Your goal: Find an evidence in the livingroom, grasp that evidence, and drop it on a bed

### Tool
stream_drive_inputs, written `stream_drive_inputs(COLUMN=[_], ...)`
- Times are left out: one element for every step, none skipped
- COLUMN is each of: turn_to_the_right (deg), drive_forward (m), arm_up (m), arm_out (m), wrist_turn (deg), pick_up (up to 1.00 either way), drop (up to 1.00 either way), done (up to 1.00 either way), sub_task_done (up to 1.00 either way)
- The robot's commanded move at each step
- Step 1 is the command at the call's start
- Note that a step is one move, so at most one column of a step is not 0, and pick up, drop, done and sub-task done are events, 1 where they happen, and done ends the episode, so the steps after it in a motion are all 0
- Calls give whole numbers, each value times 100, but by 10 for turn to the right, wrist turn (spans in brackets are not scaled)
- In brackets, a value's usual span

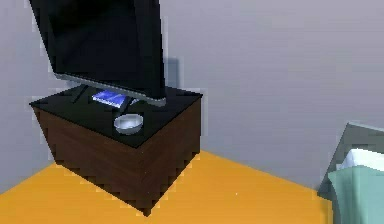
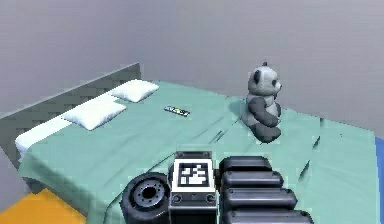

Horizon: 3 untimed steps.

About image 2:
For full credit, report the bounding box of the grey panda plush toy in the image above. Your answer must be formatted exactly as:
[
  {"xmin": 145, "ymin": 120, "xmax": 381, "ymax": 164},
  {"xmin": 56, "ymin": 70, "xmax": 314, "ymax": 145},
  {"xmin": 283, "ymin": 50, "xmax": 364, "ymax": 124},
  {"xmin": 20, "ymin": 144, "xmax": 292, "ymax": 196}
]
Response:
[{"xmin": 240, "ymin": 61, "xmax": 283, "ymax": 144}]

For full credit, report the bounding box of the green bed with grey headboard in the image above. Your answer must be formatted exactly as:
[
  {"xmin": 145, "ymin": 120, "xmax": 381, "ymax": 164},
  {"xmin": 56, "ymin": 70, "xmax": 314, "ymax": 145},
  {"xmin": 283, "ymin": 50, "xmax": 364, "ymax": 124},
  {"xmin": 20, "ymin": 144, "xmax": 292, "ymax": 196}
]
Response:
[{"xmin": 0, "ymin": 62, "xmax": 382, "ymax": 224}]

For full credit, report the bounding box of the white pillow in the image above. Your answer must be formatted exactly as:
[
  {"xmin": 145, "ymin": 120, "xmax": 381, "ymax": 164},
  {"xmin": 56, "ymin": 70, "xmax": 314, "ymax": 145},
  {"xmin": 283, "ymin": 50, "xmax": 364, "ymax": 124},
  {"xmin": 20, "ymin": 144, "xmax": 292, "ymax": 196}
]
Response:
[
  {"xmin": 107, "ymin": 78, "xmax": 160, "ymax": 104},
  {"xmin": 61, "ymin": 99, "xmax": 128, "ymax": 132}
]

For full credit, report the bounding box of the grey remote control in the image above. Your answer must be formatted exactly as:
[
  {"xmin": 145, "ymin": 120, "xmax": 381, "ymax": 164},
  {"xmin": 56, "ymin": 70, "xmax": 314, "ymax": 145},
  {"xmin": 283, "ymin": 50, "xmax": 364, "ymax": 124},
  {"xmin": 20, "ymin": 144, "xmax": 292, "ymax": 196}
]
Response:
[{"xmin": 163, "ymin": 105, "xmax": 191, "ymax": 118}]

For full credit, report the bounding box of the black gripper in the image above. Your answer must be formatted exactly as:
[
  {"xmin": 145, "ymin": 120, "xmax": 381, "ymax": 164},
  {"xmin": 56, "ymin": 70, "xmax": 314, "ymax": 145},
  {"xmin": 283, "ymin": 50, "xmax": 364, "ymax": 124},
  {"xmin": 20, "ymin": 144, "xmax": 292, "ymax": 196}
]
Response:
[{"xmin": 120, "ymin": 171, "xmax": 172, "ymax": 224}]

